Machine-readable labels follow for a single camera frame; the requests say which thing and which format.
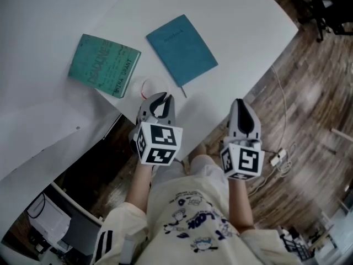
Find blue notebook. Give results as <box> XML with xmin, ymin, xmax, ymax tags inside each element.
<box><xmin>145</xmin><ymin>14</ymin><xmax>219</xmax><ymax>99</ymax></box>

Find white shorts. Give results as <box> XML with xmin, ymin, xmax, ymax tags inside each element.
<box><xmin>152</xmin><ymin>154</ymin><xmax>227</xmax><ymax>183</ymax></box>

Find black cabinet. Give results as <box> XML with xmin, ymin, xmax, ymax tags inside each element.
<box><xmin>0</xmin><ymin>182</ymin><xmax>104</xmax><ymax>262</ymax></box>

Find green book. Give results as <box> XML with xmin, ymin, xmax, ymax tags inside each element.
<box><xmin>67</xmin><ymin>33</ymin><xmax>142</xmax><ymax>99</ymax></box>

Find black office chair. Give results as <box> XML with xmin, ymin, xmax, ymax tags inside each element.
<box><xmin>302</xmin><ymin>0</ymin><xmax>353</xmax><ymax>43</ymax></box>

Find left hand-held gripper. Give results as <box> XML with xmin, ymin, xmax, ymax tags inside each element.
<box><xmin>129</xmin><ymin>92</ymin><xmax>184</xmax><ymax>166</ymax></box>

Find white water dispenser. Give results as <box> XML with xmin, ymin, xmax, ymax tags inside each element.
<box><xmin>25</xmin><ymin>192</ymin><xmax>73</xmax><ymax>254</ymax></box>

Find white power strip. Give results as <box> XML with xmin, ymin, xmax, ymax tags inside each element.
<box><xmin>270</xmin><ymin>148</ymin><xmax>286</xmax><ymax>167</ymax></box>

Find long white cable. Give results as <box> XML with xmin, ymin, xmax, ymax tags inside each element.
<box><xmin>270</xmin><ymin>64</ymin><xmax>285</xmax><ymax>152</ymax></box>

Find white partition panel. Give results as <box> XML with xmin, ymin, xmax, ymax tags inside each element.
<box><xmin>0</xmin><ymin>0</ymin><xmax>138</xmax><ymax>183</ymax></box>

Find person's left forearm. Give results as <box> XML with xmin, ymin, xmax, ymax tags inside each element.
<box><xmin>125</xmin><ymin>162</ymin><xmax>154</xmax><ymax>213</ymax></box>

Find white square table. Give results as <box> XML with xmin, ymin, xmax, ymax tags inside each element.
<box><xmin>90</xmin><ymin>0</ymin><xmax>300</xmax><ymax>161</ymax></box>

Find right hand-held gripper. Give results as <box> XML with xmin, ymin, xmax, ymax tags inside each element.
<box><xmin>220</xmin><ymin>98</ymin><xmax>266</xmax><ymax>181</ymax></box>

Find person's right forearm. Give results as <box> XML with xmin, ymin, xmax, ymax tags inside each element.
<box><xmin>225</xmin><ymin>176</ymin><xmax>255</xmax><ymax>234</ymax></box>

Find white printed shirt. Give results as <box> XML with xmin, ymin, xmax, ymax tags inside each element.
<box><xmin>93</xmin><ymin>172</ymin><xmax>306</xmax><ymax>265</ymax></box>

